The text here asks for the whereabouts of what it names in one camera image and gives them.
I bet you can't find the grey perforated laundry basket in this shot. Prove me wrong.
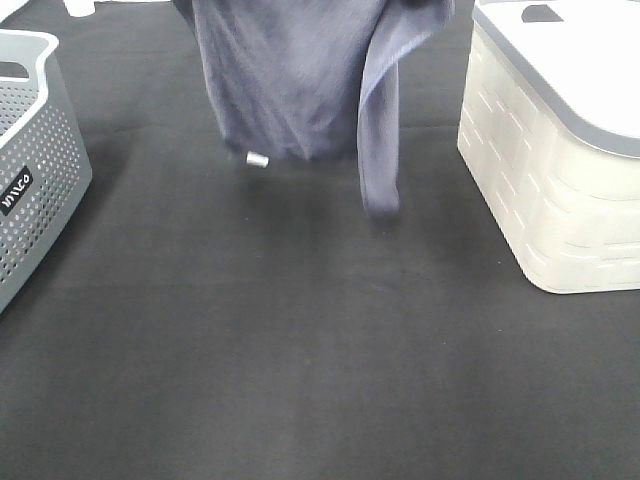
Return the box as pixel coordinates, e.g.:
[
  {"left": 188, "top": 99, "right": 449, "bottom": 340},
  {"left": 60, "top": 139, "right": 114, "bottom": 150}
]
[{"left": 1, "top": 29, "right": 92, "bottom": 306}]

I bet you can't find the white woven-pattern storage bin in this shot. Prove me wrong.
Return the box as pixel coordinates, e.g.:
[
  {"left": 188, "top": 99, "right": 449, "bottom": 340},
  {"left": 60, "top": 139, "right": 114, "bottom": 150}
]
[{"left": 457, "top": 1, "right": 639, "bottom": 294}]

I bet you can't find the black table mat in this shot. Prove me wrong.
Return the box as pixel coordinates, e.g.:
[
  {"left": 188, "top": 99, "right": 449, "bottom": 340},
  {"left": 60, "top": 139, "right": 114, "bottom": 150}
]
[{"left": 1, "top": 1, "right": 639, "bottom": 479}]

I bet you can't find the grey microfibre towel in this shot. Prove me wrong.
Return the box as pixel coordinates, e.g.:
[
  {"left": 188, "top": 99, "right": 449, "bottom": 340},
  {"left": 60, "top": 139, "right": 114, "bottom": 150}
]
[{"left": 175, "top": 1, "right": 455, "bottom": 216}]

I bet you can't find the white cylindrical object background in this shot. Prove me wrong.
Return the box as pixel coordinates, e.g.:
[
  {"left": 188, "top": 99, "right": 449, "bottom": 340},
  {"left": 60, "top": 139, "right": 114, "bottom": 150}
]
[{"left": 63, "top": 0, "right": 96, "bottom": 18}]

